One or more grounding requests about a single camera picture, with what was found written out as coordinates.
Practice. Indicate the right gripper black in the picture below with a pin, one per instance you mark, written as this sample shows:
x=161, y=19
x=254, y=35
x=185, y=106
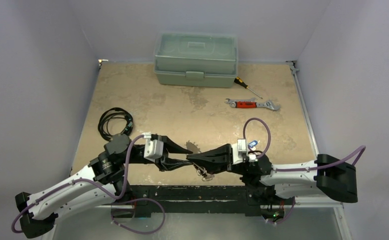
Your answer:
x=245, y=168

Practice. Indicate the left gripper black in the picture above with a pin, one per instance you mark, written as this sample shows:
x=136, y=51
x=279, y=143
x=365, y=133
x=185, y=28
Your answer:
x=171, y=147

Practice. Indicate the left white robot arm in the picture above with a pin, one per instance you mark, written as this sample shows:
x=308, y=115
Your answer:
x=103, y=181

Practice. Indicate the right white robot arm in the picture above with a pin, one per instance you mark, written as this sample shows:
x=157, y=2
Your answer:
x=326, y=175

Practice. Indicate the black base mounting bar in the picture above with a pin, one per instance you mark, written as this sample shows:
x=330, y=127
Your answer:
x=141, y=201

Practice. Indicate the silver open-end wrench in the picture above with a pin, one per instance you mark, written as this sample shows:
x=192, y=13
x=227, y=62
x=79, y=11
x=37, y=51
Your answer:
x=241, y=100

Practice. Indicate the black yellow screwdriver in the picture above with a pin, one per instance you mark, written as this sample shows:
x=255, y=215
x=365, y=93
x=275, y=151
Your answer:
x=241, y=83

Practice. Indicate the green plastic toolbox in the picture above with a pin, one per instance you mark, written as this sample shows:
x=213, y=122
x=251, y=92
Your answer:
x=196, y=59

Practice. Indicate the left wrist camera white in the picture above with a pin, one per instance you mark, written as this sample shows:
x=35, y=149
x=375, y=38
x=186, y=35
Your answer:
x=154, y=146

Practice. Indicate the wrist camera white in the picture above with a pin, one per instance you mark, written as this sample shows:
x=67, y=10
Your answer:
x=240, y=153
x=154, y=146

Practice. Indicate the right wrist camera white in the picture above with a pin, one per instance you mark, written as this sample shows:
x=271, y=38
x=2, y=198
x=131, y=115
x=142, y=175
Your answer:
x=240, y=153

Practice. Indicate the red handled adjustable wrench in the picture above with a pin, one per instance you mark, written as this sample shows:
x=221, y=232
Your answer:
x=253, y=104

